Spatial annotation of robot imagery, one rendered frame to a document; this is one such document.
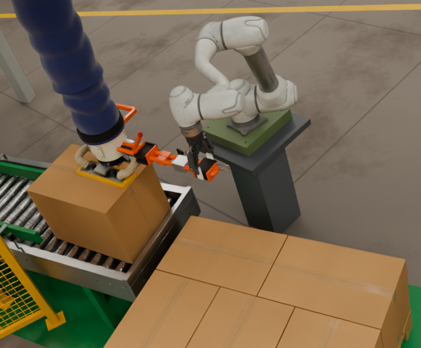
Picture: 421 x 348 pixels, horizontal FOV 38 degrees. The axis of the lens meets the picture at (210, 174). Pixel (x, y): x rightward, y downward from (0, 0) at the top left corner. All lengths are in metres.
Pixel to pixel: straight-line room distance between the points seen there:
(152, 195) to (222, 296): 0.70
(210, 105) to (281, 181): 1.45
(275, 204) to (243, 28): 1.34
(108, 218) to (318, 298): 1.09
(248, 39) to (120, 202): 1.04
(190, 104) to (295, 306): 1.09
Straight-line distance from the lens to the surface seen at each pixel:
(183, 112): 2.40
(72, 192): 3.30
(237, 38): 2.82
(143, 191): 3.26
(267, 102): 3.29
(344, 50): 5.51
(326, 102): 4.91
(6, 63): 6.17
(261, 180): 3.58
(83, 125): 2.86
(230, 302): 2.99
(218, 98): 2.37
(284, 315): 2.89
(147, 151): 2.84
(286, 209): 3.88
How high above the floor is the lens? 2.88
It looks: 39 degrees down
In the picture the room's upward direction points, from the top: 20 degrees counter-clockwise
